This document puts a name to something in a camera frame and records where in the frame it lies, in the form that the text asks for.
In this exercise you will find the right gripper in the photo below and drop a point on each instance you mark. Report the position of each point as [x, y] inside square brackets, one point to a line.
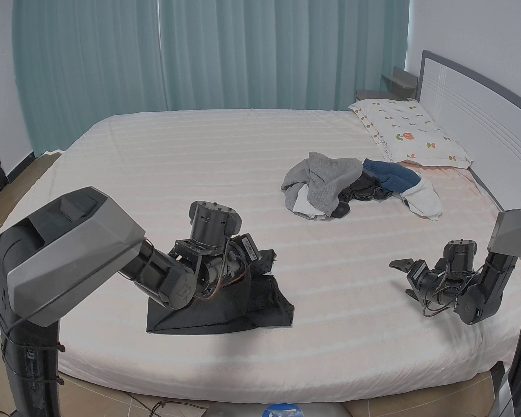
[432, 287]

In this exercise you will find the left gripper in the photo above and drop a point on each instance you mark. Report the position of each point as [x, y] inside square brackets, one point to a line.
[225, 272]

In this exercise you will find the black T-shirt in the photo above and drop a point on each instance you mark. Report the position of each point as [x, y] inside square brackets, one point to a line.
[243, 311]

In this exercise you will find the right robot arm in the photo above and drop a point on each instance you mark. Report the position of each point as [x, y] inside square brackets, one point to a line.
[482, 293]

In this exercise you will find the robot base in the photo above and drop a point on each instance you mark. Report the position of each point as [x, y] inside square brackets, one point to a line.
[278, 411]

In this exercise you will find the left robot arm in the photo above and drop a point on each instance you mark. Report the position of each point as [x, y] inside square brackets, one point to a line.
[69, 241]

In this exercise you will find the white garment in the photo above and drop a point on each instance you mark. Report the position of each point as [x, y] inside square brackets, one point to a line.
[423, 200]

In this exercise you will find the black garment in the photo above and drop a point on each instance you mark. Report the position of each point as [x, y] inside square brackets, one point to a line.
[364, 189]

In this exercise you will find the dark blue garment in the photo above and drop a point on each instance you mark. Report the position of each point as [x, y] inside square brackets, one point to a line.
[395, 176]

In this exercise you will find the bed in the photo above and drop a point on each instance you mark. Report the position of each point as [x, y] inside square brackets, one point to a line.
[199, 167]

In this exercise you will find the grey garment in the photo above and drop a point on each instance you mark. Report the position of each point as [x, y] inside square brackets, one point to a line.
[330, 176]

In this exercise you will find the white printed pillow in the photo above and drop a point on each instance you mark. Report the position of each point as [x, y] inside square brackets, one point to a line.
[408, 133]

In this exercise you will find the grey bedside table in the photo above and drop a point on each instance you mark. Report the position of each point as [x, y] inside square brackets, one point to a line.
[399, 83]

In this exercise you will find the blue-green curtain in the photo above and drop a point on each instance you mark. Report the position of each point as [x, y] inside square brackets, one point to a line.
[286, 37]
[91, 50]

